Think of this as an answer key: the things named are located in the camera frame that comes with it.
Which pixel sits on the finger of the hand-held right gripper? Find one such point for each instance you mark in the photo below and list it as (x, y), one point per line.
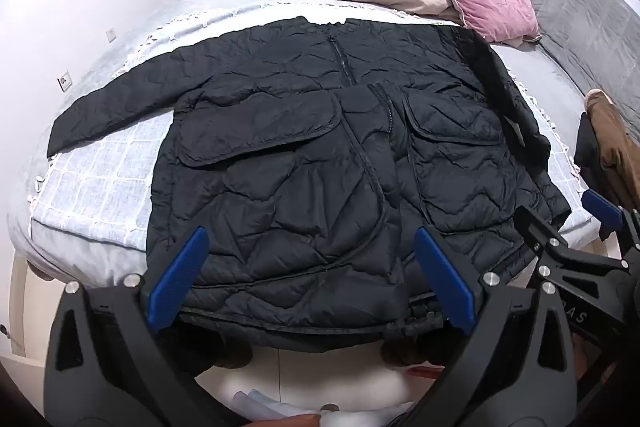
(602, 209)
(537, 232)

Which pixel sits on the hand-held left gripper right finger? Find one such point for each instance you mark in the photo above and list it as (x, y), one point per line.
(445, 279)

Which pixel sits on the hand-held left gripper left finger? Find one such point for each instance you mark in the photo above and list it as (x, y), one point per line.
(177, 279)

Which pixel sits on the black quilted jacket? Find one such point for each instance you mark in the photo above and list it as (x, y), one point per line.
(280, 187)

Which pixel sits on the brown cloth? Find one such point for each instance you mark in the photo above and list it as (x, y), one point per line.
(617, 142)

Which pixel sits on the dark brown slipper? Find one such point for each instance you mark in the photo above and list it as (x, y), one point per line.
(227, 354)

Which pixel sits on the white checked blanket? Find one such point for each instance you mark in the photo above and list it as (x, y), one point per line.
(90, 187)

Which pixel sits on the grey bed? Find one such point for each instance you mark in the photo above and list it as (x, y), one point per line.
(542, 72)

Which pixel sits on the white papers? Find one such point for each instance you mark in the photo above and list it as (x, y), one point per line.
(265, 404)

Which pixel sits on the grey quilted headboard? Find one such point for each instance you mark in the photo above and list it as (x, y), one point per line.
(575, 7)

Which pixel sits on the white wall socket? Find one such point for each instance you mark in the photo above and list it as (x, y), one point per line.
(64, 81)
(111, 34)

